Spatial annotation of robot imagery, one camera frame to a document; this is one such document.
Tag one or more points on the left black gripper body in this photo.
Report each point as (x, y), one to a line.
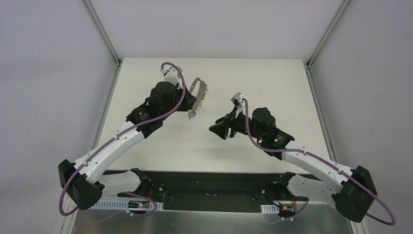
(187, 103)

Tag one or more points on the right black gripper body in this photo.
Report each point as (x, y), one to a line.
(231, 126)

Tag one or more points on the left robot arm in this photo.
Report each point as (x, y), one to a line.
(84, 181)

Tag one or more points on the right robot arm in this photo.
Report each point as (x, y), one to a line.
(348, 190)

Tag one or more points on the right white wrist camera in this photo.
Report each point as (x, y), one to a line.
(239, 101)

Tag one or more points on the right white cable duct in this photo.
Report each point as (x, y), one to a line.
(270, 209)

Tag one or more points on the white cable duct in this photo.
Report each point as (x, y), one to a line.
(270, 209)
(124, 204)

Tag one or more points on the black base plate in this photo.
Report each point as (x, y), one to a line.
(213, 192)

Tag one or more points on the left aluminium frame post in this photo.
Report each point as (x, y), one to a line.
(90, 9)

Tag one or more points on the aluminium frame post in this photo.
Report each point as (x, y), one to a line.
(90, 9)
(328, 32)

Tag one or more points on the left white cable duct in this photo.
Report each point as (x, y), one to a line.
(124, 204)

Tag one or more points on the right aluminium frame post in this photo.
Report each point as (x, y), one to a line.
(328, 32)

